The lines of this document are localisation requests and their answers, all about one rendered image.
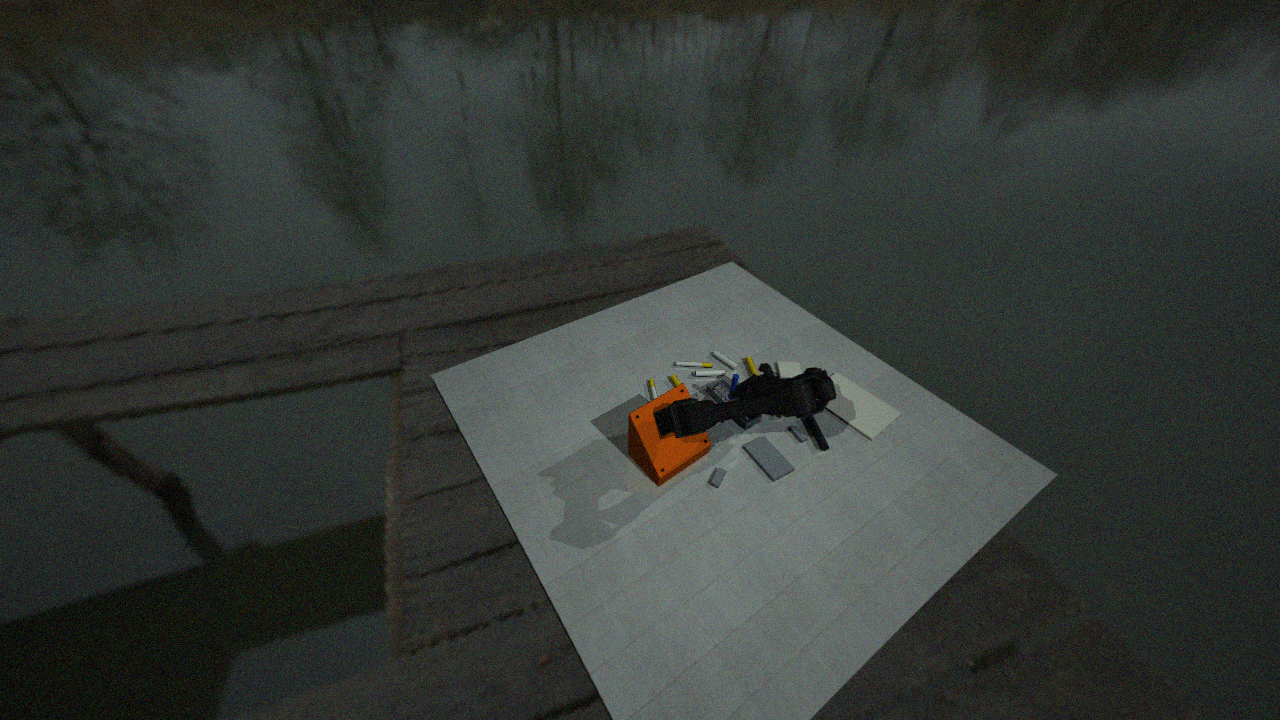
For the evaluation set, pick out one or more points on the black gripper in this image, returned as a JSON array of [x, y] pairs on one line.
[[757, 385]]

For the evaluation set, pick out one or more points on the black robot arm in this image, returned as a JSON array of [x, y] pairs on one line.
[[794, 397]]

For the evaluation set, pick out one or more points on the grey keyboard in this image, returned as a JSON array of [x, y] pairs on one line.
[[719, 391]]

